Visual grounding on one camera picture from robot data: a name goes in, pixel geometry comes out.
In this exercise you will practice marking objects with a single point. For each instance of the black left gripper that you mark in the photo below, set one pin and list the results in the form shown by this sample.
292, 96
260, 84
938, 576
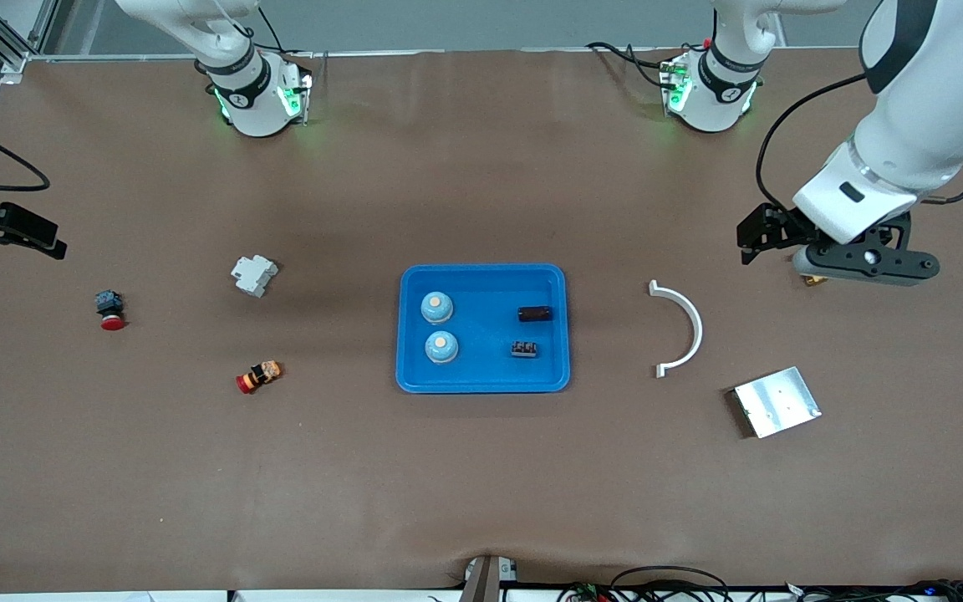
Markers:
781, 224

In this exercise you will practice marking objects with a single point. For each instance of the black electrolytic capacitor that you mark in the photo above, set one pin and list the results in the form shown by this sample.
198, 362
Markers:
524, 349

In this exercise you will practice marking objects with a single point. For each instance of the blue bell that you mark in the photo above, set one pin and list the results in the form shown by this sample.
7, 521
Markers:
437, 308
441, 348

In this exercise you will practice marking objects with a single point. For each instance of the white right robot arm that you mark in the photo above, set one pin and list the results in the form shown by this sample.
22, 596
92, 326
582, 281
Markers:
252, 109

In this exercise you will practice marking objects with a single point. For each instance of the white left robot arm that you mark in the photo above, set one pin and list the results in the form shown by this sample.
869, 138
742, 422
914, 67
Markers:
933, 100

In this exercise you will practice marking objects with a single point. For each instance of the blue plastic tray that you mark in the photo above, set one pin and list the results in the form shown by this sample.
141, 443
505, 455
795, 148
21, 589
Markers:
481, 372

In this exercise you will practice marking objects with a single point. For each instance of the red button grey body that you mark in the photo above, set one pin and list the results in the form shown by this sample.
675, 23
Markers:
109, 305

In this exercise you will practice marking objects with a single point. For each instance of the silver metal plate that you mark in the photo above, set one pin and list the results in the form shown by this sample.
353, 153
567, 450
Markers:
777, 403

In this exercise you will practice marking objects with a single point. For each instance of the white circuit breaker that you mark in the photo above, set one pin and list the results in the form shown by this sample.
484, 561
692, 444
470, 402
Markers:
254, 276

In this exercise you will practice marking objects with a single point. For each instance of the red yellow black push button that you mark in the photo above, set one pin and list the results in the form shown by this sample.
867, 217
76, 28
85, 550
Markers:
258, 377

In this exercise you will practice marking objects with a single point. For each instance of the brown table cover mat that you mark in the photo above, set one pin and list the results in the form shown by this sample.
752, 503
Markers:
481, 485

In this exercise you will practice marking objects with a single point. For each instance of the white curved plastic bracket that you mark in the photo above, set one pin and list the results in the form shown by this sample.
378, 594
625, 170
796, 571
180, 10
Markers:
696, 326

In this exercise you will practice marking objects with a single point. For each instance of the aluminium frame profile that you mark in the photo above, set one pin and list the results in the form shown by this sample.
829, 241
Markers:
13, 63

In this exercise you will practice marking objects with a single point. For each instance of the metal post with bracket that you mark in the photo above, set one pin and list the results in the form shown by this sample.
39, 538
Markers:
486, 581

